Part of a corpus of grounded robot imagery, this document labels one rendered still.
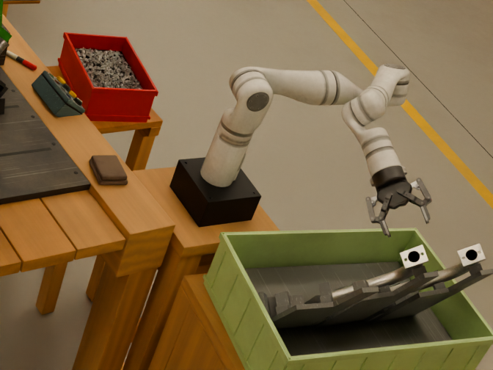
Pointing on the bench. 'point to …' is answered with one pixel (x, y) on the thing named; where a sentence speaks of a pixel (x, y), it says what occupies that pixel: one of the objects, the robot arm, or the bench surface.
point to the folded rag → (108, 169)
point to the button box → (56, 96)
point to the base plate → (31, 154)
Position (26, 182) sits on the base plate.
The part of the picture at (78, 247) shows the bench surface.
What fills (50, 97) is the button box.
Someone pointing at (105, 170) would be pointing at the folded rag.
